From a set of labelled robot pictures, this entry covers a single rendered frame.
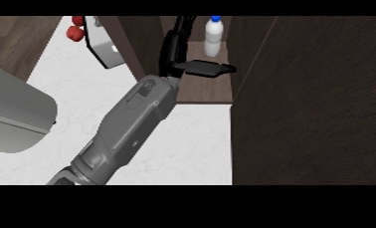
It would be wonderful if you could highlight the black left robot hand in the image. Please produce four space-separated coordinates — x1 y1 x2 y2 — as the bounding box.
158 15 238 81

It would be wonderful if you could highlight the grey rounded appliance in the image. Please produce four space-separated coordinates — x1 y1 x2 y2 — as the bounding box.
0 69 59 154

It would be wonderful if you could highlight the dark wooden cabinet door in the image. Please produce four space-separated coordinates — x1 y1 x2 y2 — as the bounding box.
229 15 376 186

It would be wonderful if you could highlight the dark wooden cabinet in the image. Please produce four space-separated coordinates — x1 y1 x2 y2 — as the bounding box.
98 15 276 106

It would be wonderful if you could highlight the white water bottle blue cap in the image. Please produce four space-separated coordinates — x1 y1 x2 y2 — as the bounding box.
202 15 227 58

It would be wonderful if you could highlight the pale grey box black edge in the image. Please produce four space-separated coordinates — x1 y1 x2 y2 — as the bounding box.
83 15 129 70

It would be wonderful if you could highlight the red fruit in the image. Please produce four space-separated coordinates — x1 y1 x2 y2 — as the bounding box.
71 15 87 27
65 25 89 43

